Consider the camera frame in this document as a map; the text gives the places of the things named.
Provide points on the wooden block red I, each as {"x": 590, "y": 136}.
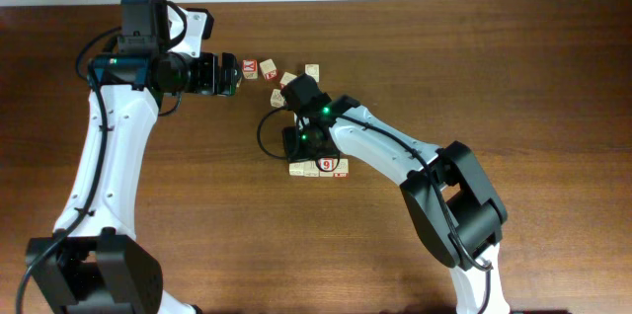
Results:
{"x": 296, "y": 169}

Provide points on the wooden block red 9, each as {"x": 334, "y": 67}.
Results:
{"x": 327, "y": 167}

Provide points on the wooden block number 8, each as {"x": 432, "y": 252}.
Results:
{"x": 286, "y": 79}

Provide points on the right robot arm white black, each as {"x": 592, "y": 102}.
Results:
{"x": 455, "y": 210}

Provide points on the wooden block green R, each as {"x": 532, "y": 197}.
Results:
{"x": 342, "y": 169}

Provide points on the wooden block letter M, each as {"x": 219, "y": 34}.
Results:
{"x": 277, "y": 100}

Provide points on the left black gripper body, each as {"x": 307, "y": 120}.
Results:
{"x": 201, "y": 74}

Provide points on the red Y wooden block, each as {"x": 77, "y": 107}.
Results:
{"x": 250, "y": 69}

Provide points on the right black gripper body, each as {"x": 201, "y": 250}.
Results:
{"x": 299, "y": 145}

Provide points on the wooden block number 5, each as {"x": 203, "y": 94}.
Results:
{"x": 268, "y": 69}

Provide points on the wooden block number 1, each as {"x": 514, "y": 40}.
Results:
{"x": 310, "y": 169}

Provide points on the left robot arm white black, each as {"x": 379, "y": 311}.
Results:
{"x": 91, "y": 262}

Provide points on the wooden block apple A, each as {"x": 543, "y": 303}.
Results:
{"x": 313, "y": 70}

